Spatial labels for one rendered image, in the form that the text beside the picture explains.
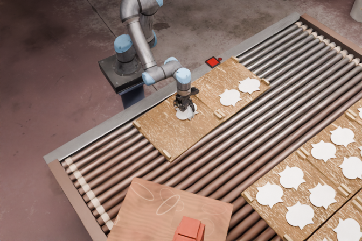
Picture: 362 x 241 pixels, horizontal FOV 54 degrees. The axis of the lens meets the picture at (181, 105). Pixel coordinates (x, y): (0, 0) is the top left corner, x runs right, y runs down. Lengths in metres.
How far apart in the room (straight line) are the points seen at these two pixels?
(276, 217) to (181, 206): 0.47
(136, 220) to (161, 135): 0.55
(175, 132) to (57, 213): 1.32
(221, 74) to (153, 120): 0.55
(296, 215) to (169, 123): 0.84
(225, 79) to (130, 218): 1.08
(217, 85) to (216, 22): 2.02
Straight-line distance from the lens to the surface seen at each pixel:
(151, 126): 2.08
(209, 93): 2.23
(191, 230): 1.38
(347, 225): 1.95
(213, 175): 1.93
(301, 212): 1.90
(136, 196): 1.76
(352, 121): 2.29
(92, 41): 4.11
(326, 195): 1.98
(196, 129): 2.06
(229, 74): 2.35
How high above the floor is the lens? 2.64
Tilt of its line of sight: 52 degrees down
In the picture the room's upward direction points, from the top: 2 degrees counter-clockwise
